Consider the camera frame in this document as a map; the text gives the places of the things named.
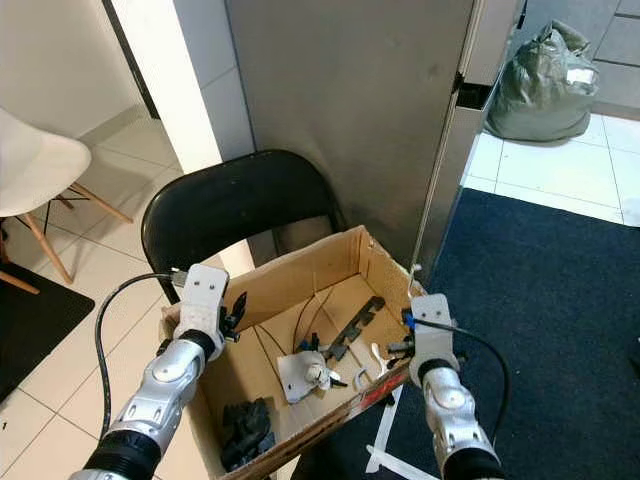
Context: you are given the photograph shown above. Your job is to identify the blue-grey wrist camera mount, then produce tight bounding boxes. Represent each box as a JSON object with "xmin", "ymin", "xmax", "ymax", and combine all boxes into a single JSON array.
[
  {"xmin": 409, "ymin": 293, "xmax": 460, "ymax": 388},
  {"xmin": 179, "ymin": 264, "xmax": 230, "ymax": 343}
]

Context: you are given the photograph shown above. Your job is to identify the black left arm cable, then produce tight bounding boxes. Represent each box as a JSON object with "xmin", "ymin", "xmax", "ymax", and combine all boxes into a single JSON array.
[{"xmin": 94, "ymin": 271, "xmax": 193, "ymax": 443}]

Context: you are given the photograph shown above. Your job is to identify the long black bracket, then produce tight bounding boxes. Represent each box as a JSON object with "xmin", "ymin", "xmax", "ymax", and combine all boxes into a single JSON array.
[{"xmin": 324, "ymin": 295, "xmax": 388, "ymax": 364}]

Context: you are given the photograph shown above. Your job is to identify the black folding chair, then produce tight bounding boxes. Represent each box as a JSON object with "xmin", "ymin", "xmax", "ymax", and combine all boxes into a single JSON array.
[{"xmin": 141, "ymin": 149, "xmax": 348, "ymax": 307}]

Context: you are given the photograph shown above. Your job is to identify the crumpled black trash piece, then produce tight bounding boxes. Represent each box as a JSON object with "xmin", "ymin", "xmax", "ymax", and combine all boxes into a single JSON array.
[{"xmin": 219, "ymin": 397, "xmax": 277, "ymax": 474}]

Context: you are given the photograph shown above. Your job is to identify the dark blue carpet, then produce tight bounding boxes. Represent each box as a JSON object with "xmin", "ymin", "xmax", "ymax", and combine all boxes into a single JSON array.
[{"xmin": 288, "ymin": 187, "xmax": 640, "ymax": 480}]

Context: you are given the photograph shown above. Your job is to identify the small black floor mat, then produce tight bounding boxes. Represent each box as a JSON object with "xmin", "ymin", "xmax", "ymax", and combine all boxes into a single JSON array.
[{"xmin": 0, "ymin": 261, "xmax": 97, "ymax": 403}]

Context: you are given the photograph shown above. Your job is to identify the brown cardboard box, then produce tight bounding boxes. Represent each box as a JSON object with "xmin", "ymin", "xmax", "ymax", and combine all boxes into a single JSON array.
[{"xmin": 159, "ymin": 224, "xmax": 427, "ymax": 480}]

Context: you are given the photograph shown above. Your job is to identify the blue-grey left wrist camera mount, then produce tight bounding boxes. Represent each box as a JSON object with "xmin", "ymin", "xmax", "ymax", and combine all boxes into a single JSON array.
[{"xmin": 179, "ymin": 264, "xmax": 230, "ymax": 343}]

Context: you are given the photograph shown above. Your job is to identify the white chair wooden legs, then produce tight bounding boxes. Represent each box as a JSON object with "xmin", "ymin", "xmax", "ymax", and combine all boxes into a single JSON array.
[{"xmin": 0, "ymin": 107, "xmax": 135, "ymax": 287}]

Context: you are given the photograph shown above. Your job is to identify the white tape strip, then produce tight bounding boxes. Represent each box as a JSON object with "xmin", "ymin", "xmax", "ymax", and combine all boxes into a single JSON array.
[{"xmin": 364, "ymin": 384, "xmax": 408, "ymax": 477}]

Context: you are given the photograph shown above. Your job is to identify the white plastic hook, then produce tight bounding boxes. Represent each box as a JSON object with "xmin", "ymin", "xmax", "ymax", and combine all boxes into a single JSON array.
[{"xmin": 369, "ymin": 341, "xmax": 397, "ymax": 382}]

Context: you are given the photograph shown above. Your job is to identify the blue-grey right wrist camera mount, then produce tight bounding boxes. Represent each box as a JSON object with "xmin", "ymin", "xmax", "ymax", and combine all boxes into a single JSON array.
[{"xmin": 409, "ymin": 293, "xmax": 460, "ymax": 388}]

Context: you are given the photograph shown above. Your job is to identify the white plastic part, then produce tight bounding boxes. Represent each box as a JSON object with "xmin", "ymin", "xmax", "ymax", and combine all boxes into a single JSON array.
[{"xmin": 277, "ymin": 349, "xmax": 338, "ymax": 407}]

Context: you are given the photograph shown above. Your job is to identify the grey metal cabinet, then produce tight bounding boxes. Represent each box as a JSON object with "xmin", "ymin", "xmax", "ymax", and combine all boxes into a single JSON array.
[{"xmin": 224, "ymin": 0, "xmax": 528, "ymax": 273}]

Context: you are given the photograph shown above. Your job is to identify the grey-green rubbish bag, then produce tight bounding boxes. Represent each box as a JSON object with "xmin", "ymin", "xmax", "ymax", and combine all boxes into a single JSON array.
[{"xmin": 484, "ymin": 19, "xmax": 601, "ymax": 144}]

